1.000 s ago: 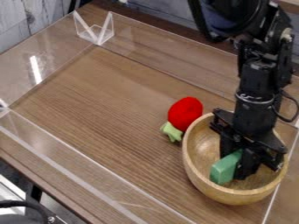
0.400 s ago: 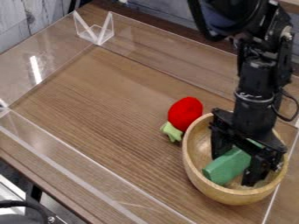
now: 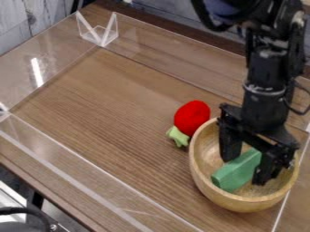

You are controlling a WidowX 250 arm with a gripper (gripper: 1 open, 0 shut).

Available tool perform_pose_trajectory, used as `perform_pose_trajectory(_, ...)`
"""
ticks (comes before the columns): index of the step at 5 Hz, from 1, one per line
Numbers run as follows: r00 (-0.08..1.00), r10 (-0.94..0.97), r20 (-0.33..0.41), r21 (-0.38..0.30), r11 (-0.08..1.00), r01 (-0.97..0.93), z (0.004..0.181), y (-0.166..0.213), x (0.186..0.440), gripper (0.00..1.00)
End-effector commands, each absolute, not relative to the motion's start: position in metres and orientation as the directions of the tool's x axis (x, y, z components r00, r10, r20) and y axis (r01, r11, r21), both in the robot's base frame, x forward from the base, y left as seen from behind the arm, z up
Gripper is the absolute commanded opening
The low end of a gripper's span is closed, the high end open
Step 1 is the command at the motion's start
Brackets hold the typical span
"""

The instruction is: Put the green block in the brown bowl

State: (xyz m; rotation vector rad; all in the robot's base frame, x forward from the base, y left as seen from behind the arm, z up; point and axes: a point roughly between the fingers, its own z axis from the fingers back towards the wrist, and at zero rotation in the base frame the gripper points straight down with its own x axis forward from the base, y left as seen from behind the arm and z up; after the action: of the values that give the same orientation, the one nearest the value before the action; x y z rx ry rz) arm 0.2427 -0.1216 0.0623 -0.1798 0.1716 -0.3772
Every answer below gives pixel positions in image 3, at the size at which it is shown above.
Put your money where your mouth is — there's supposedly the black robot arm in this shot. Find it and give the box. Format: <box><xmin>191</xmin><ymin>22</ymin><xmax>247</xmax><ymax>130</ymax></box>
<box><xmin>189</xmin><ymin>0</ymin><xmax>310</xmax><ymax>186</ymax></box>

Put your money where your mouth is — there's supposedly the clear acrylic tray wall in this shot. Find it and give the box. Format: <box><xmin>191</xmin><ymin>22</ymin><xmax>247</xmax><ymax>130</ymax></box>
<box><xmin>0</xmin><ymin>12</ymin><xmax>310</xmax><ymax>232</ymax></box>

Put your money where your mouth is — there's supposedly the brown wooden bowl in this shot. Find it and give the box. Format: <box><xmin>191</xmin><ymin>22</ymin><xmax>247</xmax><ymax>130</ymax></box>
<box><xmin>188</xmin><ymin>119</ymin><xmax>299</xmax><ymax>213</ymax></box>

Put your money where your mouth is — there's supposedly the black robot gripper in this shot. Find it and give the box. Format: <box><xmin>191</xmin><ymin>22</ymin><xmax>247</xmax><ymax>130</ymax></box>
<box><xmin>218</xmin><ymin>84</ymin><xmax>299</xmax><ymax>186</ymax></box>

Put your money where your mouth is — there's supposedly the black metal table frame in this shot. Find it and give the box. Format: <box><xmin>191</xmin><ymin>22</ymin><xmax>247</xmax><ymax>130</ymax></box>
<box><xmin>24</xmin><ymin>189</ymin><xmax>71</xmax><ymax>232</ymax></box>

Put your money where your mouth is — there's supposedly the green rectangular block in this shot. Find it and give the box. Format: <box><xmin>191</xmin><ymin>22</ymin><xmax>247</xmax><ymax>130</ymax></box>
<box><xmin>211</xmin><ymin>149</ymin><xmax>262</xmax><ymax>193</ymax></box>

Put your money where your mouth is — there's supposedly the clear acrylic corner bracket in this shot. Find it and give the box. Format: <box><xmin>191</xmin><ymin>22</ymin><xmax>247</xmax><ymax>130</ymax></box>
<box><xmin>75</xmin><ymin>12</ymin><xmax>119</xmax><ymax>47</ymax></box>

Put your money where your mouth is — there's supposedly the red plush strawberry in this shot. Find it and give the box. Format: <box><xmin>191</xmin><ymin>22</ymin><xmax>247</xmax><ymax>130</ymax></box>
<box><xmin>165</xmin><ymin>100</ymin><xmax>211</xmax><ymax>148</ymax></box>

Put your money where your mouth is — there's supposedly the black cable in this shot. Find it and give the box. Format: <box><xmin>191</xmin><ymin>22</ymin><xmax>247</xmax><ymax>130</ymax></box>
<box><xmin>0</xmin><ymin>207</ymin><xmax>52</xmax><ymax>232</ymax></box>

